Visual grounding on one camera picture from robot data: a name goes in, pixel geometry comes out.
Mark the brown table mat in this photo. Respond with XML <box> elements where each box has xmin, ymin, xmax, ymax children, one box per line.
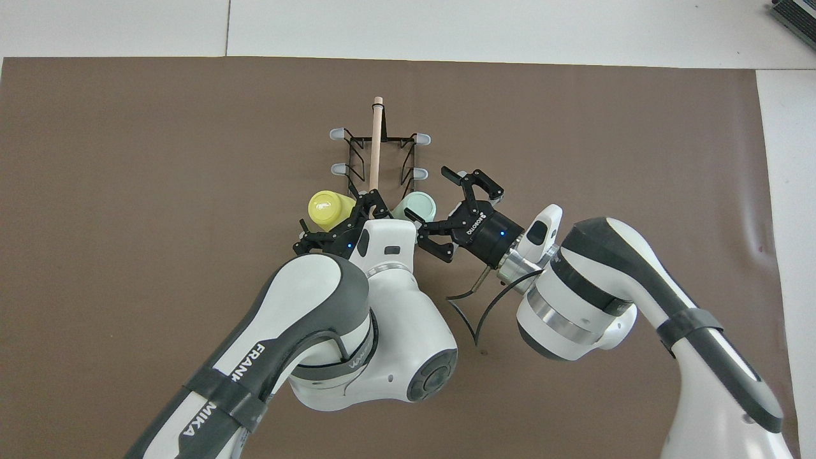
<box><xmin>0</xmin><ymin>56</ymin><xmax>801</xmax><ymax>459</ymax></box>

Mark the yellow plastic cup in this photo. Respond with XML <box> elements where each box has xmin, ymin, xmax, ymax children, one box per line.
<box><xmin>308</xmin><ymin>190</ymin><xmax>356</xmax><ymax>232</ymax></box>

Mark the dark grey ribbed object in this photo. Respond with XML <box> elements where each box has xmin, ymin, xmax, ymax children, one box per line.
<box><xmin>768</xmin><ymin>0</ymin><xmax>816</xmax><ymax>31</ymax></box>

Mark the pale green plastic cup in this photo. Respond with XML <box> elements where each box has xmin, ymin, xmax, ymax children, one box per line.
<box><xmin>390</xmin><ymin>191</ymin><xmax>437</xmax><ymax>224</ymax></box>

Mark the black wire cup rack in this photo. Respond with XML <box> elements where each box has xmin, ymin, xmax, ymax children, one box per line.
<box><xmin>328</xmin><ymin>96</ymin><xmax>432</xmax><ymax>211</ymax></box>

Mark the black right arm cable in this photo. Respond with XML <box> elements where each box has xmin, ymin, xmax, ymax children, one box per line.
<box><xmin>446</xmin><ymin>268</ymin><xmax>544</xmax><ymax>348</ymax></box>

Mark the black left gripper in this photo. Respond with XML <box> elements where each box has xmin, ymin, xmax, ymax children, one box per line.
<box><xmin>293</xmin><ymin>191</ymin><xmax>390</xmax><ymax>259</ymax></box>

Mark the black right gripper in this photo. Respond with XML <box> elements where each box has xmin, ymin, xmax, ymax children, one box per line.
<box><xmin>404</xmin><ymin>166</ymin><xmax>527</xmax><ymax>268</ymax></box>

